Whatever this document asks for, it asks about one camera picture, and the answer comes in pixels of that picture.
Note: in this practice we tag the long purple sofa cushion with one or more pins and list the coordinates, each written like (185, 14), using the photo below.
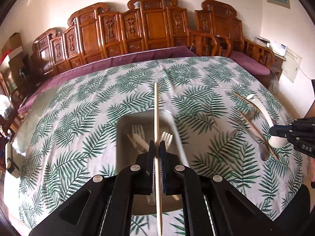
(172, 52)

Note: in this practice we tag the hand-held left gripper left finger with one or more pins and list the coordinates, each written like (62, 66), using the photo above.
(151, 157)

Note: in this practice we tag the cream fork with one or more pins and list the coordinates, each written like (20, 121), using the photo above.
(166, 137)
(134, 134)
(141, 135)

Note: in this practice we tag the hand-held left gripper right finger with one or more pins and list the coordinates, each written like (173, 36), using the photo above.
(163, 157)

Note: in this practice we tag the leaf print tablecloth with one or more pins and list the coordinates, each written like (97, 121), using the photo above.
(73, 127)

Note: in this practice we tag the grey plastic bag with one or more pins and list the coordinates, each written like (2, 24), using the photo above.
(274, 81)

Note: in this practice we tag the white metal wall panel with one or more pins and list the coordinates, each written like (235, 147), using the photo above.
(291, 66)

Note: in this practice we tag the light bamboo chopstick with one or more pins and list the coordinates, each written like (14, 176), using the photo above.
(156, 108)

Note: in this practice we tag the small pale box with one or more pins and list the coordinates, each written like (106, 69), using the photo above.
(11, 159)

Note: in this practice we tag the white spoon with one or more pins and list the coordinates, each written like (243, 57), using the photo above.
(263, 113)

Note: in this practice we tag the carved wooden armchair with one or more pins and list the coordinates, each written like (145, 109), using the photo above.
(221, 22)

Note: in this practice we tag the clear plastic bag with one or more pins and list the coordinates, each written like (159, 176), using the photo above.
(6, 107)

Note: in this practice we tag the metal tray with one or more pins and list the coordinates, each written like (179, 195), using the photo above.
(128, 154)

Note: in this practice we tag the white tissue box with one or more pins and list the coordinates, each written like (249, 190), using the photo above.
(261, 41)

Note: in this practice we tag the purple armchair cushion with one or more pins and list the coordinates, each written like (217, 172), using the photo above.
(248, 62)

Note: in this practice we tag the white blue device box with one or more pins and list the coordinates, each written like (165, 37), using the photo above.
(278, 48)

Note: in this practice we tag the brown cardboard box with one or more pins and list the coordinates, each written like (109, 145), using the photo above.
(12, 43)

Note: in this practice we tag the wooden side table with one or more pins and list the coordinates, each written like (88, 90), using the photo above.
(278, 62)

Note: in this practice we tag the long carved wooden sofa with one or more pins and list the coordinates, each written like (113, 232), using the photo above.
(152, 24)

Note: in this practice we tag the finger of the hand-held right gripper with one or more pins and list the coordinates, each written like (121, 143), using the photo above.
(283, 128)
(283, 134)

